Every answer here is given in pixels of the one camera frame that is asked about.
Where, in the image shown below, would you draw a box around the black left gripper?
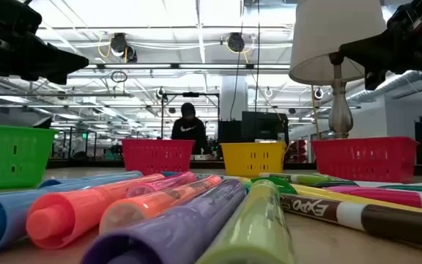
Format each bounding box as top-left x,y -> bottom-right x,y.
0,0 -> 89,86

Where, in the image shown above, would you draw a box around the green plastic basket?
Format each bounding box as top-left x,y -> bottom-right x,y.
0,123 -> 59,191

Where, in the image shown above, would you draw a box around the red plastic basket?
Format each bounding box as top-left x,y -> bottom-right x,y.
311,136 -> 420,184
122,138 -> 196,176

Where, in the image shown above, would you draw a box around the green Expo marker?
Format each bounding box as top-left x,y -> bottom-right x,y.
258,172 -> 404,188

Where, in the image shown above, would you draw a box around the pink Expo marker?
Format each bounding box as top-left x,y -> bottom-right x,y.
326,186 -> 422,213

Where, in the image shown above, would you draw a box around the yellow thin marker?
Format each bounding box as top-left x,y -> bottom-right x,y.
290,183 -> 422,218
220,175 -> 252,183

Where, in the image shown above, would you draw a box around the light blue Expo marker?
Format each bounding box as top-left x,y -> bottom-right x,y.
161,170 -> 212,180

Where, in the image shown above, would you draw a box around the coral highlighter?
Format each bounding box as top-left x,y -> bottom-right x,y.
26,173 -> 165,251

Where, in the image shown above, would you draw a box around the pink highlighter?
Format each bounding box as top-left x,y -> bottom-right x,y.
125,171 -> 198,199

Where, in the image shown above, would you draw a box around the green Brite Liner highlighter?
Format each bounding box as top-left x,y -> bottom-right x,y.
250,176 -> 299,195

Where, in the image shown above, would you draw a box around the orange highlighter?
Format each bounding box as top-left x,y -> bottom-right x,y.
98,175 -> 223,235

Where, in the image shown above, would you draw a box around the brown Expo marker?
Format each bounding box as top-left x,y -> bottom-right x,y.
279,193 -> 422,253

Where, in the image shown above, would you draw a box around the purple highlighter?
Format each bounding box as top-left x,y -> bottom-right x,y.
80,178 -> 248,264

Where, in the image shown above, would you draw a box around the yellow-green highlighter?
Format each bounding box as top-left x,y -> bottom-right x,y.
195,178 -> 297,264

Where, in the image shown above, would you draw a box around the white shade table lamp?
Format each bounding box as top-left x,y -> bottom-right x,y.
289,0 -> 388,140

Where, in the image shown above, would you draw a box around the red storage bins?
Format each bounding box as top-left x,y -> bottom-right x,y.
287,139 -> 309,163

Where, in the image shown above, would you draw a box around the black monitor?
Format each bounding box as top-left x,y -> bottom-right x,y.
241,111 -> 289,143

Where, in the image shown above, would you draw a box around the person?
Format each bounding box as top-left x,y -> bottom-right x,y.
170,102 -> 212,155

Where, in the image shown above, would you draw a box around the black equipment box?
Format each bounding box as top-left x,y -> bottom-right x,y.
217,120 -> 243,144

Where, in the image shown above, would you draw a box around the yellow plastic basket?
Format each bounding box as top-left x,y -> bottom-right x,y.
220,142 -> 287,177

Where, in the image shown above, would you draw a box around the silver ventilation duct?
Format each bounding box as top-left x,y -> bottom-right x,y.
346,69 -> 422,104

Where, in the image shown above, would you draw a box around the ceiling cable reel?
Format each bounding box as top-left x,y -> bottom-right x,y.
226,32 -> 246,54
109,32 -> 138,64

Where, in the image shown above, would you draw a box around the yellow hanging cable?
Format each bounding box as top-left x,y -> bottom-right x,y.
310,84 -> 322,140

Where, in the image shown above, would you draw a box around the black table frame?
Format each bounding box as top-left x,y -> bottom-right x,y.
45,158 -> 422,177

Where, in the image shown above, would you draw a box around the black hanging cable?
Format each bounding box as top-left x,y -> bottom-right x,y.
253,0 -> 262,111

